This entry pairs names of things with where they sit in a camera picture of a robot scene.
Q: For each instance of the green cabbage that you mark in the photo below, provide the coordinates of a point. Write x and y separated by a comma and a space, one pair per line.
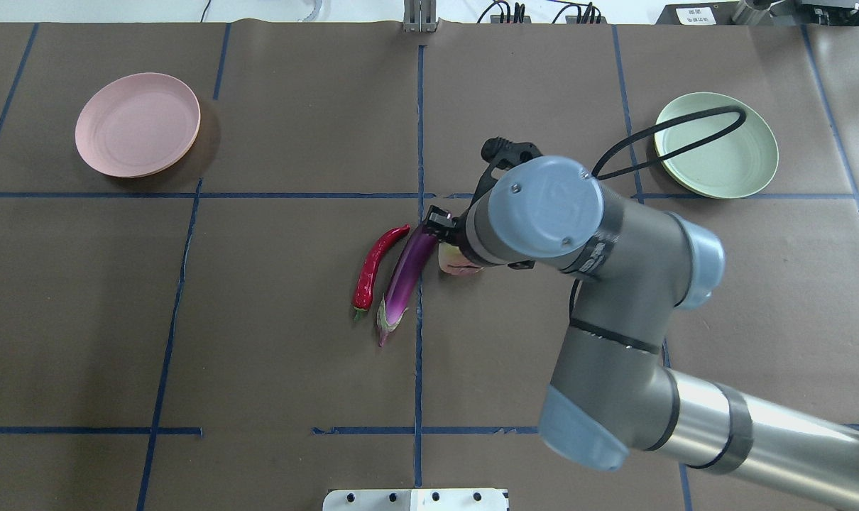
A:
451, 261

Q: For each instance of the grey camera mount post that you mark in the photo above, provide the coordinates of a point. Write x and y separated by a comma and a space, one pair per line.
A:
420, 16

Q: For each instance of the labelled grey box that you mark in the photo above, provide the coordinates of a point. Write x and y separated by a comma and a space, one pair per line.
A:
698, 14

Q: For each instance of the black power strip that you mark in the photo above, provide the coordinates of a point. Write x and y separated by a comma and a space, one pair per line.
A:
551, 13

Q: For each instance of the pink plate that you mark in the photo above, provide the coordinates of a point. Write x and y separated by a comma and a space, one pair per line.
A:
138, 125

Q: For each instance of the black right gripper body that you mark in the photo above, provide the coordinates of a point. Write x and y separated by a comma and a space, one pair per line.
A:
440, 221

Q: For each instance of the red chili pepper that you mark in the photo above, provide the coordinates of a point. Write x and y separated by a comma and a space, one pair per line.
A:
363, 293

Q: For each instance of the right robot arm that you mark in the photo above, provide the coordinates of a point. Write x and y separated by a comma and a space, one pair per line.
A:
610, 392

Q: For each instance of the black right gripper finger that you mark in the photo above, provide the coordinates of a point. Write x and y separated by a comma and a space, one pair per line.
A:
443, 226

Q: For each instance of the purple eggplant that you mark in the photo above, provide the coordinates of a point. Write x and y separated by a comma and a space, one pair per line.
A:
408, 269

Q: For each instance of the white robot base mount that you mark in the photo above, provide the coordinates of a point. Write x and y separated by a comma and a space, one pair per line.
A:
418, 499

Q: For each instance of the green plate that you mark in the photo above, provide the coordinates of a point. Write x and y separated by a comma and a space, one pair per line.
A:
736, 165

